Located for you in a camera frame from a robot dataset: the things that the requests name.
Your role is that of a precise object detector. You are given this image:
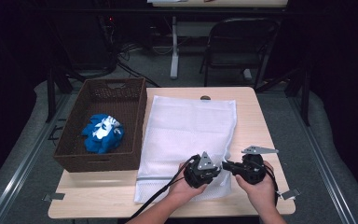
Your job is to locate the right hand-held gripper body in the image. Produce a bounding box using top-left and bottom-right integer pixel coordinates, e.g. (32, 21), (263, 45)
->
(238, 145), (279, 185)

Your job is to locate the black folding chair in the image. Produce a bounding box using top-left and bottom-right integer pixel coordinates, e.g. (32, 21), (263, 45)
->
(199, 17), (279, 90)

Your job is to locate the brown woven basket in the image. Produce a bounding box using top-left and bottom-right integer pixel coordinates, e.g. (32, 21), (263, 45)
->
(53, 77), (147, 173)

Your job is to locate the black equipment cabinet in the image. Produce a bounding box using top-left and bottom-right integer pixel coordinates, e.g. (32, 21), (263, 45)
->
(50, 12), (117, 71)

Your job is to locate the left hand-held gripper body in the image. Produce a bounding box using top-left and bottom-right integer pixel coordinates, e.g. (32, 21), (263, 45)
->
(184, 151), (216, 189)

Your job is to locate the person's right hand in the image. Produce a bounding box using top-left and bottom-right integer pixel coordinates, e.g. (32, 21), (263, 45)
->
(235, 161), (278, 214)

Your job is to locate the grey metal table clamp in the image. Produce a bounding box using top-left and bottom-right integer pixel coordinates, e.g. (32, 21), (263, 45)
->
(279, 188), (301, 201)
(42, 192), (65, 203)

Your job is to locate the aluminium floor rail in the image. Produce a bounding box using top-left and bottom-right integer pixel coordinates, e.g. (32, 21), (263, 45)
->
(0, 92), (73, 224)
(287, 96), (357, 224)

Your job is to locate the blue and white cloth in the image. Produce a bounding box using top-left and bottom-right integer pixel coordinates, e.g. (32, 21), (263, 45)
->
(81, 113), (125, 155)

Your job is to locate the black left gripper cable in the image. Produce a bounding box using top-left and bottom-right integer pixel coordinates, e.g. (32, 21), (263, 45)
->
(127, 154), (200, 223)

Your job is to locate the person's left hand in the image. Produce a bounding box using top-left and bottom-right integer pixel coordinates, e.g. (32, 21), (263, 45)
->
(167, 161), (209, 202)

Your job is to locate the black metal stand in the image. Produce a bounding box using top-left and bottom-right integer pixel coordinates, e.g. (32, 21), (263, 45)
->
(46, 66), (87, 123)
(255, 66), (311, 127)

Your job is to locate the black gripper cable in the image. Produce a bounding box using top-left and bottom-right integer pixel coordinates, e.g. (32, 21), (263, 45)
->
(127, 154), (200, 223)
(262, 161), (281, 206)

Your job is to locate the white desk leg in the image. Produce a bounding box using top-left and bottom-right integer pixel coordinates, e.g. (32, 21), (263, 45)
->
(170, 16), (180, 80)

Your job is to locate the bundle of floor cables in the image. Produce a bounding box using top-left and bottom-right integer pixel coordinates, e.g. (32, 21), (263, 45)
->
(116, 43), (161, 88)

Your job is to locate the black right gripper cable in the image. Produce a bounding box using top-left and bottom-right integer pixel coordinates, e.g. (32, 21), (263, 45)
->
(262, 161), (281, 206)

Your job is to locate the white mesh laundry bag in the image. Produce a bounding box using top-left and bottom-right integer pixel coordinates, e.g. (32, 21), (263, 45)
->
(133, 94), (238, 203)

